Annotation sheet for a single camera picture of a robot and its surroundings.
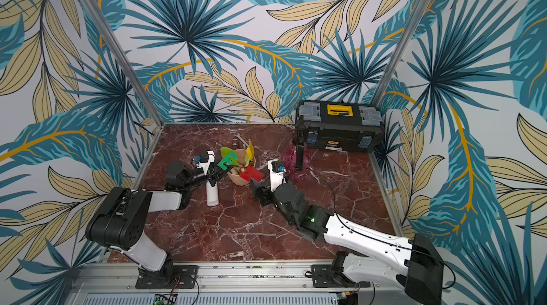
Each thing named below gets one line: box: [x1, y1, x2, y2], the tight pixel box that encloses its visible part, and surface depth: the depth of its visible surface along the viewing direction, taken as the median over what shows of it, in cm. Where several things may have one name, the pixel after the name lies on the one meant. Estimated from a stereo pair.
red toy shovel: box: [239, 165, 266, 182], surface depth 89 cm
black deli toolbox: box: [294, 100, 385, 154], surface depth 102 cm
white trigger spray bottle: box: [205, 180, 220, 207], surface depth 91 cm
